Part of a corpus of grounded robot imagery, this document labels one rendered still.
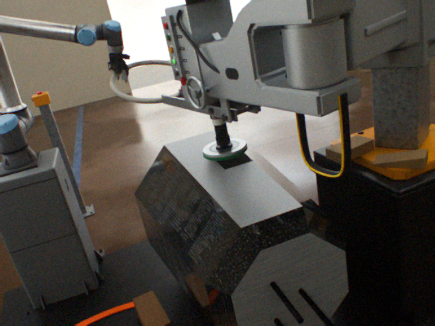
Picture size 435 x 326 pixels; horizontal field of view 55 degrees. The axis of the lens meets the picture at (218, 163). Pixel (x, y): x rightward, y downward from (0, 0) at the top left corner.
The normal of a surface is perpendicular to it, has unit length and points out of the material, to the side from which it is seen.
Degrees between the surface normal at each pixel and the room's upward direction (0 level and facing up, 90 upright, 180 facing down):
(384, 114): 90
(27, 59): 90
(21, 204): 90
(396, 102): 90
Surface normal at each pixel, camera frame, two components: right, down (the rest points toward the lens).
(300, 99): -0.81, 0.36
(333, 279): 0.32, 0.31
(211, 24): 0.55, 0.22
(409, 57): -0.11, 0.40
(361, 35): 0.71, 0.15
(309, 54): -0.36, 0.43
